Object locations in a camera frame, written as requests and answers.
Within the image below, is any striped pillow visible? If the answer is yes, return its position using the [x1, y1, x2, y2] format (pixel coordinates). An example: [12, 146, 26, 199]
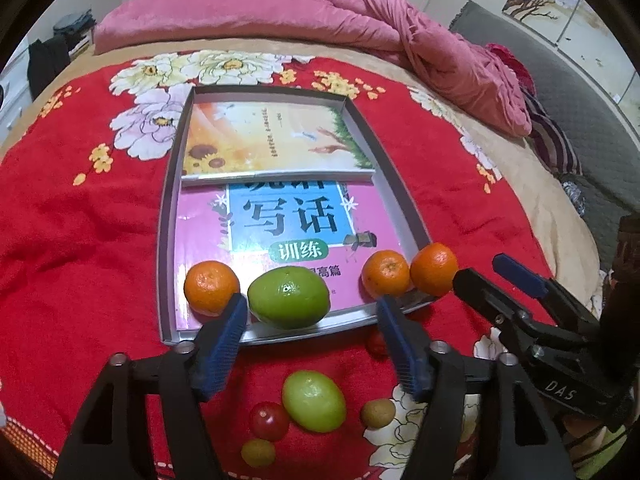
[522, 88, 582, 177]

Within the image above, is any beige bed sheet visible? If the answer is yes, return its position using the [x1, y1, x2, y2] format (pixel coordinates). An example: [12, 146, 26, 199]
[1, 38, 600, 304]

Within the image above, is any white drawer cabinet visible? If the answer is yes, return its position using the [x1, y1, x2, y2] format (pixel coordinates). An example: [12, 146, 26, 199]
[0, 40, 32, 143]

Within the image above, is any large green fruit in tray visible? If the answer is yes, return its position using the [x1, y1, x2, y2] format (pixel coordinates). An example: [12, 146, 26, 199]
[247, 266, 331, 330]

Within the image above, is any left orange tangerine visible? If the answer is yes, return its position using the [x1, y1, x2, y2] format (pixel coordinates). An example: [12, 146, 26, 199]
[183, 260, 240, 316]

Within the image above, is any grey quilted headboard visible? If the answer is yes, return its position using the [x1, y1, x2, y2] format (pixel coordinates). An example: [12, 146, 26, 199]
[449, 0, 639, 270]

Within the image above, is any pink quilt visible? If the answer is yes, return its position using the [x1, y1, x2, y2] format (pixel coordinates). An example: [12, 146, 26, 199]
[94, 0, 532, 138]

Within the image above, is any grey metal tray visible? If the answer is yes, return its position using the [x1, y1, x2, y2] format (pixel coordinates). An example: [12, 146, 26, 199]
[156, 86, 431, 344]

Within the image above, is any orange tangerine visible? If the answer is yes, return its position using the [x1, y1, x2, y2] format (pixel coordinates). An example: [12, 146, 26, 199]
[410, 243, 459, 297]
[183, 260, 240, 316]
[360, 250, 412, 299]

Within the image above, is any sunflower cover book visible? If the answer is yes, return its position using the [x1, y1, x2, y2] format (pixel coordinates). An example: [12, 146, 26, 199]
[182, 101, 374, 185]

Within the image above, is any pink cover workbook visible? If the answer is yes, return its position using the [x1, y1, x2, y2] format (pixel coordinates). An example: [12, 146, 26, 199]
[174, 181, 416, 330]

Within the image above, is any green fruit on blanket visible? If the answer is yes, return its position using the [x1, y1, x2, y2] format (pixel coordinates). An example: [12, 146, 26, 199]
[282, 370, 347, 434]

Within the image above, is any red floral blanket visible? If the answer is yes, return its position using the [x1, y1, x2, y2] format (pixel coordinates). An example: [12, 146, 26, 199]
[1, 54, 551, 479]

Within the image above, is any middle orange tangerine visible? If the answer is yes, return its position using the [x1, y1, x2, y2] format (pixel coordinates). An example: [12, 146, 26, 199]
[360, 250, 412, 299]

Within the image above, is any right orange tangerine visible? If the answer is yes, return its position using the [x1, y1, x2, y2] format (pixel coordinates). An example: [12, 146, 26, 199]
[410, 243, 459, 297]

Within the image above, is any black clothes pile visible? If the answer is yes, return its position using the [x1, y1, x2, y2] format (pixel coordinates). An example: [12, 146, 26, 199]
[27, 35, 70, 100]

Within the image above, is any small brown kiwi fruit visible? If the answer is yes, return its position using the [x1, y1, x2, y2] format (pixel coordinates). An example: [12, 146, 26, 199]
[241, 439, 276, 468]

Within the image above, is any tree painting wall art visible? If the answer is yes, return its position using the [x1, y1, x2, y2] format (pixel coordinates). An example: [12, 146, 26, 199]
[502, 0, 639, 126]

